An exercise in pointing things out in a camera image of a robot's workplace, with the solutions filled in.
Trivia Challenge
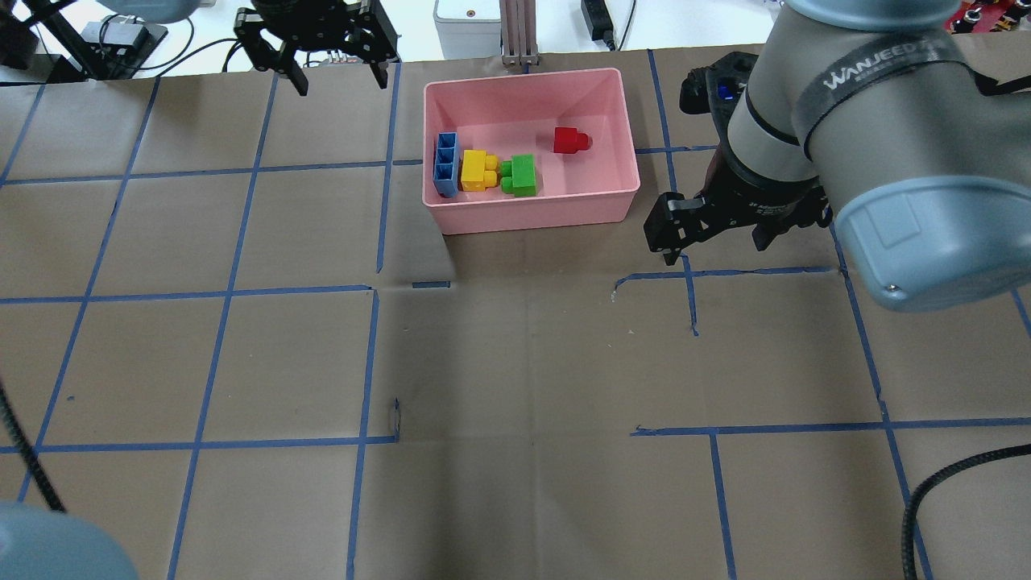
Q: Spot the black power adapter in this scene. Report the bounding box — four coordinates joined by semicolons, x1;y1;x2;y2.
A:
579;0;616;45

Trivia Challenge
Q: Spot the white square box device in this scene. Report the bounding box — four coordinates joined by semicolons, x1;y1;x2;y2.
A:
433;1;502;60

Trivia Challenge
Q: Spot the pink plastic box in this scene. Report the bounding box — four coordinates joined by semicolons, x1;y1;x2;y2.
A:
422;68;641;235

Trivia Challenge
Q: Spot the aluminium frame post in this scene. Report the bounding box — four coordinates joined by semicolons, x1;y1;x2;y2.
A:
499;0;539;68

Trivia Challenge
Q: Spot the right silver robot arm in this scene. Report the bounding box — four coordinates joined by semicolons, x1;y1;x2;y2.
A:
644;1;1030;313

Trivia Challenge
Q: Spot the red toy block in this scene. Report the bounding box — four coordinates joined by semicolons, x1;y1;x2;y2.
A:
552;127;593;155

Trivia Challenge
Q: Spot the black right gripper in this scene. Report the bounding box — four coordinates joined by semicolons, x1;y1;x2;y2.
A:
642;52;834;267

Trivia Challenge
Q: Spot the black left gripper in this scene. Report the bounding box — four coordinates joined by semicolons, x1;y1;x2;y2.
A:
234;1;399;97

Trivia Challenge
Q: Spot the yellow toy block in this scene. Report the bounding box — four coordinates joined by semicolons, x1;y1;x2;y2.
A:
459;148;501;192

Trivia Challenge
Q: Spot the blue toy block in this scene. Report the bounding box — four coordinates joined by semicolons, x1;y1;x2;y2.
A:
432;131;461;199

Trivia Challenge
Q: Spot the green toy block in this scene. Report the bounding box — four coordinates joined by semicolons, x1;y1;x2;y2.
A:
500;153;539;197

